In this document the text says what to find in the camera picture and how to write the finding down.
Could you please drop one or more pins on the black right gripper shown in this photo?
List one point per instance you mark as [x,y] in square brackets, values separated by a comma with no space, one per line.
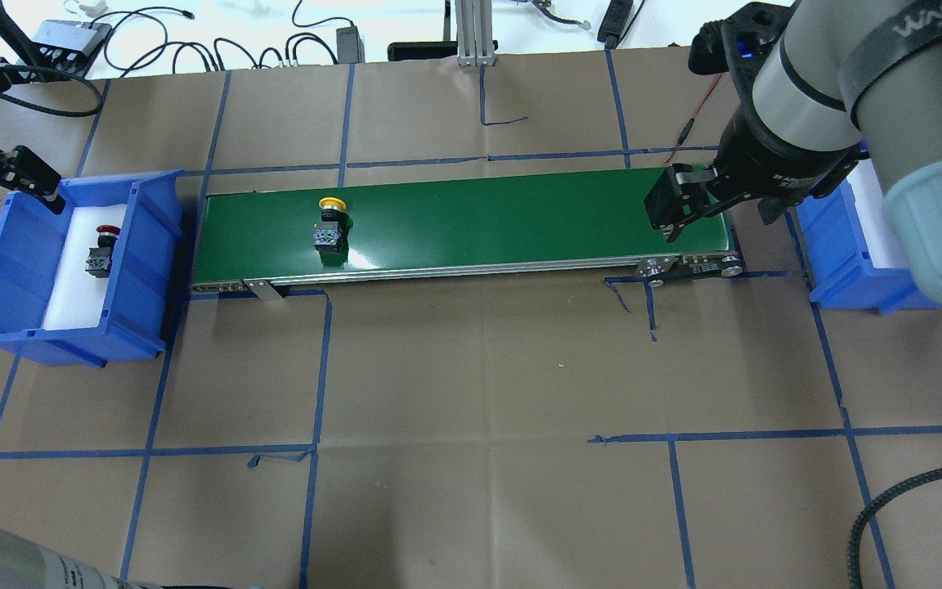
[753,164]

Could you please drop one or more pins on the red push button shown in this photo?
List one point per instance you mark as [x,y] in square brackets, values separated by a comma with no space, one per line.
[99,260]

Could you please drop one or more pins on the yellow push button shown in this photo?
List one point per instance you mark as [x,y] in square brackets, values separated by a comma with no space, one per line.
[330,233]

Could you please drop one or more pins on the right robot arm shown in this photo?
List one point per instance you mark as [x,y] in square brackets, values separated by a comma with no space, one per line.
[822,84]

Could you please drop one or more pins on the blue left bin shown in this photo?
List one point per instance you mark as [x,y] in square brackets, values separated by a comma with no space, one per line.
[31,243]

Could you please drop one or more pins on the blue bin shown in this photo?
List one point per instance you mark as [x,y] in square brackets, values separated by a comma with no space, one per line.
[854,258]
[31,243]

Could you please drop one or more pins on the blue right bin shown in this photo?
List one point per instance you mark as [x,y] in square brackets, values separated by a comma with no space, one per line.
[854,258]

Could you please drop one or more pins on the white foam pad left bin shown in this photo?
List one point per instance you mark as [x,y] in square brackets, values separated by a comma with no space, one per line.
[77,298]

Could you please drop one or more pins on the white foam pad bin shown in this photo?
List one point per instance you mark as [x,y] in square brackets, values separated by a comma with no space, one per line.
[883,247]
[77,298]

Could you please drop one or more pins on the white foam pad right bin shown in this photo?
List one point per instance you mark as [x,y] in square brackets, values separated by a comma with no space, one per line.
[883,247]

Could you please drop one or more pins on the green conveyor belt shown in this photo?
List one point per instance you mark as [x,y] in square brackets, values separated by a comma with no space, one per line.
[250,242]

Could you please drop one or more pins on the black power adapter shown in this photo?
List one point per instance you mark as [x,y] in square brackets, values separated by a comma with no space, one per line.
[349,45]

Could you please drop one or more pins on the aluminium profile post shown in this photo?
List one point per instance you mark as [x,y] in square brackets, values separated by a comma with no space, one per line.
[473,21]

